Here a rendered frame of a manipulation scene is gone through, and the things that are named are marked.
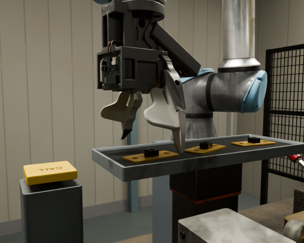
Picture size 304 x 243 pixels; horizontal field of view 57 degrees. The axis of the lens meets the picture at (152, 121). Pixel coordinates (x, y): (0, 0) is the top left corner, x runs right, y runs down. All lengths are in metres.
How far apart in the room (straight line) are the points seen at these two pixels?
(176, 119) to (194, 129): 0.48
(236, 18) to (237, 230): 0.59
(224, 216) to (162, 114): 0.14
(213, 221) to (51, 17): 2.66
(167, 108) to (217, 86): 0.46
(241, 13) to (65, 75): 2.20
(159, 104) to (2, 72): 2.46
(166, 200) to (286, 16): 2.88
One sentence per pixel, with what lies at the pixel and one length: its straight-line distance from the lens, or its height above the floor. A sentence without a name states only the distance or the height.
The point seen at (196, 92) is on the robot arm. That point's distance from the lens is 0.83.
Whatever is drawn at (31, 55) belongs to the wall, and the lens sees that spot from 2.79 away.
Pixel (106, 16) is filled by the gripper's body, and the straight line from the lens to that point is 0.41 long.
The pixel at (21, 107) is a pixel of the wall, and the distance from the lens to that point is 2.77.
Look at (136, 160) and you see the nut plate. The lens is 0.40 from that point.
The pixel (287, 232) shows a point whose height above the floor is 1.10.
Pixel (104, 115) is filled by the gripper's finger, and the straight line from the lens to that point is 0.45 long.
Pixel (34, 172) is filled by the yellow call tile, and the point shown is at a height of 1.16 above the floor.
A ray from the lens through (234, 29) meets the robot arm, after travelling 0.81.
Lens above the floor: 1.26
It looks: 5 degrees down
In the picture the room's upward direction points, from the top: straight up
